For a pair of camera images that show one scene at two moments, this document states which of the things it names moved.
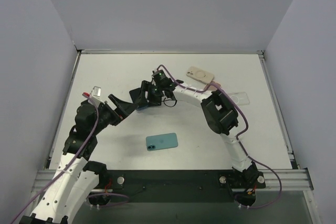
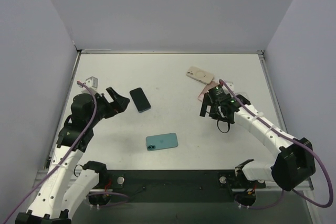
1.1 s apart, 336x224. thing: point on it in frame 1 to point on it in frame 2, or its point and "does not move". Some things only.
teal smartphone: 161,141 does not move
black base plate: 182,185 does not move
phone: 200,75 does not move
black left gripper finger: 130,108 to 122,102
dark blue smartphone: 135,94 does not move
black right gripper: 145,95 to 210,106
